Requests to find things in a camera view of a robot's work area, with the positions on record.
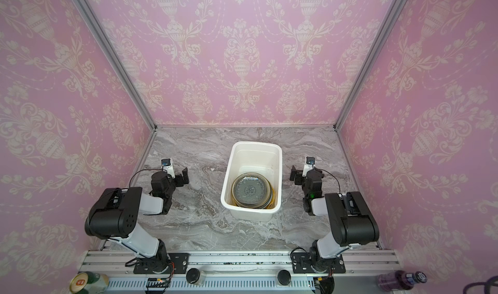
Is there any white plastic bin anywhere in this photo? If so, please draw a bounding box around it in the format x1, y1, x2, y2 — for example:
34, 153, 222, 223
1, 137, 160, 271
220, 142, 283, 222

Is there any cream plate with leaf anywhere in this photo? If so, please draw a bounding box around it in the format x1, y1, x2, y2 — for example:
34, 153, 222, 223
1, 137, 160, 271
230, 171, 277, 210

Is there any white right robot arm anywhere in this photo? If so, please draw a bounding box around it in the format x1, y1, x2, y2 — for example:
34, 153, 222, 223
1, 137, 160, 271
289, 164, 380, 273

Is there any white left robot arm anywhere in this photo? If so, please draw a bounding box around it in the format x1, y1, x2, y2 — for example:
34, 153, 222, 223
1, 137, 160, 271
84, 166, 189, 276

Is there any green drink can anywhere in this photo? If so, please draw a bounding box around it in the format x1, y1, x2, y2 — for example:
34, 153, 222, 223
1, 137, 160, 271
69, 271, 110, 294

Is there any purple drink bottle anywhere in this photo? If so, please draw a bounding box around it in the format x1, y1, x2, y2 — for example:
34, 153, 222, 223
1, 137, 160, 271
377, 270, 428, 292

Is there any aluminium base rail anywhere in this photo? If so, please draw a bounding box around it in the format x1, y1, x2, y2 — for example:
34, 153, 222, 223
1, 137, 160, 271
79, 249, 401, 293

